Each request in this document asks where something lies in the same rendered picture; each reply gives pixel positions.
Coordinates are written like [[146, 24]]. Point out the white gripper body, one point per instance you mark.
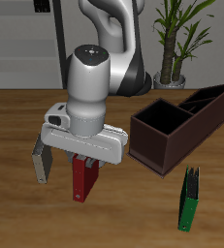
[[110, 147]]

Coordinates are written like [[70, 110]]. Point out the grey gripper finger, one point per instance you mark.
[[91, 163], [70, 156]]

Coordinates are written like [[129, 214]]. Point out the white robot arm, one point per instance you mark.
[[87, 87]]

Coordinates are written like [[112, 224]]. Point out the red book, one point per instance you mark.
[[83, 180]]

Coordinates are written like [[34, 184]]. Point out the dark brown desk caddy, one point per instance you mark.
[[168, 145]]

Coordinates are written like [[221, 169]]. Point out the green book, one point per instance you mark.
[[188, 206]]

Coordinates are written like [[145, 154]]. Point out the green pot plant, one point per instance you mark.
[[170, 51]]

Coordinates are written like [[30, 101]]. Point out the grey shelf unit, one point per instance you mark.
[[23, 48]]

